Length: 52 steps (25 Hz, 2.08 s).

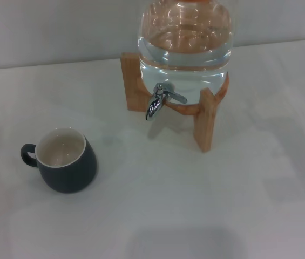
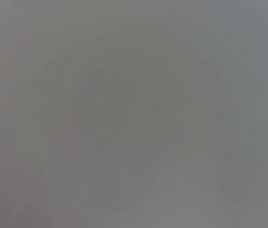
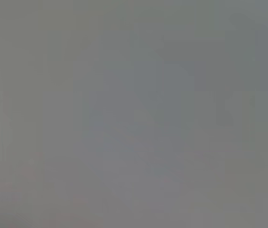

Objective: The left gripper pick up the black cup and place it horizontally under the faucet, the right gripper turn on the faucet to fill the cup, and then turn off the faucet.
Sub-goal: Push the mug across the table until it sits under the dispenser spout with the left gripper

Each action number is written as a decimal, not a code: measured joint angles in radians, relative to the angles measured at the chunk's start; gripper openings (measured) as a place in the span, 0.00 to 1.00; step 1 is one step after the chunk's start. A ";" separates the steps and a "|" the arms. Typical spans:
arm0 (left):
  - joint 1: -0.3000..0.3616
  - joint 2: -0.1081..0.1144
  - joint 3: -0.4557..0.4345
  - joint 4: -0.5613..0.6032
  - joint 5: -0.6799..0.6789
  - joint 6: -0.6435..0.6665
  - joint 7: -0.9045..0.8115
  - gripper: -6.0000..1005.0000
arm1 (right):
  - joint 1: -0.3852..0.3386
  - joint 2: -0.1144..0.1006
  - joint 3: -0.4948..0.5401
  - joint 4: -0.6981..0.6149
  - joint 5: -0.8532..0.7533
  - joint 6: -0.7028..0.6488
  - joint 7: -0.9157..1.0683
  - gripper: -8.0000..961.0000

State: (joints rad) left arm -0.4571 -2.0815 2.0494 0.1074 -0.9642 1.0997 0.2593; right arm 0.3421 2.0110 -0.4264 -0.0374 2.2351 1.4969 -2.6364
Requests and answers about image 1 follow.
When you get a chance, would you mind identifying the chrome faucet with lever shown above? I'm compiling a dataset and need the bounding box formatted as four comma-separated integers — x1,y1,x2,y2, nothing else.
145,83,188,121

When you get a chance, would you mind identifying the black ceramic cup white inside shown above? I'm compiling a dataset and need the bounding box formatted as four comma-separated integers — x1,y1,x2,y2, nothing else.
20,127,98,194

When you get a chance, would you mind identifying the wooden dispenser stand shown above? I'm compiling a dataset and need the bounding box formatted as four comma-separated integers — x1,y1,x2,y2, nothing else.
120,52,230,154

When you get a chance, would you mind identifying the glass water dispenser jar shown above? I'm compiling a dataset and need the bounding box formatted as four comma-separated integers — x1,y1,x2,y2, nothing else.
137,0,236,106

